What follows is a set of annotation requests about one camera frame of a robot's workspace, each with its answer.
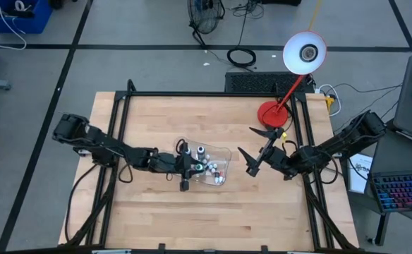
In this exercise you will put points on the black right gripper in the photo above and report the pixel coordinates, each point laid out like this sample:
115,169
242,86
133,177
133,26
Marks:
280,160

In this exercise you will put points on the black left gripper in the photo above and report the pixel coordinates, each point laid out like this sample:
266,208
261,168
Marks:
183,167

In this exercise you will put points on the large green-capped food coloring bottle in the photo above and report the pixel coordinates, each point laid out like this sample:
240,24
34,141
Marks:
199,166

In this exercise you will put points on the small black dye bottle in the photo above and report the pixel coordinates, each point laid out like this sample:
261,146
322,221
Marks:
217,179

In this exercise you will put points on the small red dye bottle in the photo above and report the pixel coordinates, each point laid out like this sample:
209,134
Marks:
221,178

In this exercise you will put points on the clear plastic bin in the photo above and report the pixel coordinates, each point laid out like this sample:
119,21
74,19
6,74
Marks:
223,155

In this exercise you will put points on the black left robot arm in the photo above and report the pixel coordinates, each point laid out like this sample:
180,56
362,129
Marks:
100,144

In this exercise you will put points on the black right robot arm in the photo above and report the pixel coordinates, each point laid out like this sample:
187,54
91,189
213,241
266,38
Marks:
333,146

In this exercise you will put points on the red desk lamp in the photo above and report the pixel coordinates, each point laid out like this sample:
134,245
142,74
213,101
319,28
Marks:
273,114

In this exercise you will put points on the black keyboard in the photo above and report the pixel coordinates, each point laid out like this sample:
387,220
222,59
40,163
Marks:
255,83

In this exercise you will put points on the yellow power plug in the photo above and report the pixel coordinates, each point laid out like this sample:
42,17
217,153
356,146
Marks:
329,103

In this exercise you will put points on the black table clamp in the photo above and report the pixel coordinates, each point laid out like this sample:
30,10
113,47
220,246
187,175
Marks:
264,248
162,247

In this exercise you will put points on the white printed paper sheet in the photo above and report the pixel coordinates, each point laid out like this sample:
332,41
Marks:
357,176

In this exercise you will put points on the silver clamp bar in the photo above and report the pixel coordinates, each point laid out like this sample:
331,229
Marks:
111,252

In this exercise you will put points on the black floor fan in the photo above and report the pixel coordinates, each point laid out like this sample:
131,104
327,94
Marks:
206,14

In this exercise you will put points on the blue plastic storage bin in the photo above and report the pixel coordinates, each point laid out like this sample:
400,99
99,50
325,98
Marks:
33,23

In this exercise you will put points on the black aluminium table frame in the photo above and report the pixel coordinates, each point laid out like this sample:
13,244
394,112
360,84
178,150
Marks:
206,94

